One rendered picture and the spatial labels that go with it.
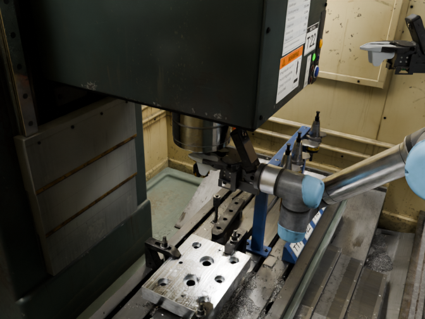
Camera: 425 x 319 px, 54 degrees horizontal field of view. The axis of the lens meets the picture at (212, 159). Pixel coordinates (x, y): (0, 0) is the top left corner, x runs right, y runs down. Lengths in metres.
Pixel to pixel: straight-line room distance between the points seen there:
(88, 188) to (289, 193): 0.74
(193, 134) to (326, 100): 1.11
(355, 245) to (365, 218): 0.15
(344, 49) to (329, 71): 0.12
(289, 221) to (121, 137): 0.73
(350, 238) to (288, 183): 1.01
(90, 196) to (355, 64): 1.24
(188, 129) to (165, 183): 1.52
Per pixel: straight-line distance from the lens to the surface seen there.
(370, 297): 1.78
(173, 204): 2.36
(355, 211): 2.09
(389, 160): 1.07
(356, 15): 1.94
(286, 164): 1.40
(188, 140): 1.06
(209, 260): 1.41
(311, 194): 1.03
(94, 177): 1.50
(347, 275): 1.83
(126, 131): 1.57
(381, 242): 2.17
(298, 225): 1.10
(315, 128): 1.69
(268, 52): 0.88
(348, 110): 2.05
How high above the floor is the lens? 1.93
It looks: 29 degrees down
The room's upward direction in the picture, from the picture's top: 2 degrees clockwise
